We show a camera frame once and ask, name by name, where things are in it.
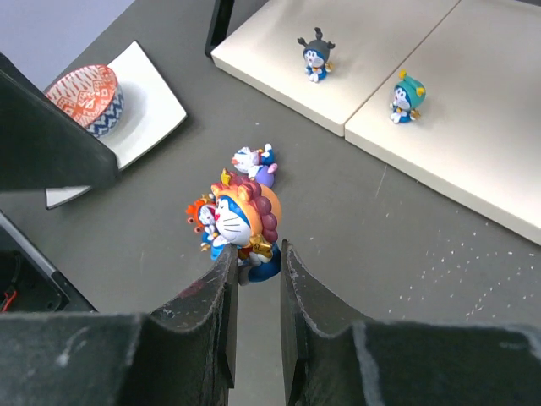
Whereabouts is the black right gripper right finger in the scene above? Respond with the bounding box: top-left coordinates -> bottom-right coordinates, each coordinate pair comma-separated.
280,242 -> 540,405

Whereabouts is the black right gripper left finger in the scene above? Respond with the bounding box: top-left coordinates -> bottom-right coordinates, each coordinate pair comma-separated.
1,246 -> 238,405

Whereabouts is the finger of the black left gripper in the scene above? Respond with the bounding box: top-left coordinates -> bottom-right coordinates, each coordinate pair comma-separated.
1,55 -> 120,192

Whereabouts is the orange lion Doraemon figure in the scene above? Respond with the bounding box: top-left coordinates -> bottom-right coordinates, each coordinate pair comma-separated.
210,170 -> 281,286

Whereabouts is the three-tier beige black shelf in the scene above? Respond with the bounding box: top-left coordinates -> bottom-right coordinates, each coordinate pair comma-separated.
210,1 -> 540,242

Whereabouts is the red patterned bowl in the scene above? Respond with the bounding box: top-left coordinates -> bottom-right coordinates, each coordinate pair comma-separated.
46,64 -> 124,139

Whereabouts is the white square plate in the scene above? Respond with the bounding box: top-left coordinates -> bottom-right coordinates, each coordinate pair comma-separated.
43,40 -> 189,211

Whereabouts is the orange crab Doraemon figure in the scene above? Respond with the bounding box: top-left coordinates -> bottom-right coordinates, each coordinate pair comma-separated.
185,193 -> 218,251

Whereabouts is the purple white Doraemon figure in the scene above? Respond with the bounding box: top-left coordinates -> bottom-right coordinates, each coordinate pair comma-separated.
231,143 -> 278,188

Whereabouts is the teal-hooded Doraemon figure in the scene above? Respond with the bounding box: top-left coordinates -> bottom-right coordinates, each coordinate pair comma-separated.
390,70 -> 426,124

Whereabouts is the grey-hooded Doraemon figure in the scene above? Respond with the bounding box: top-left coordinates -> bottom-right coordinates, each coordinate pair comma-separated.
297,27 -> 336,83

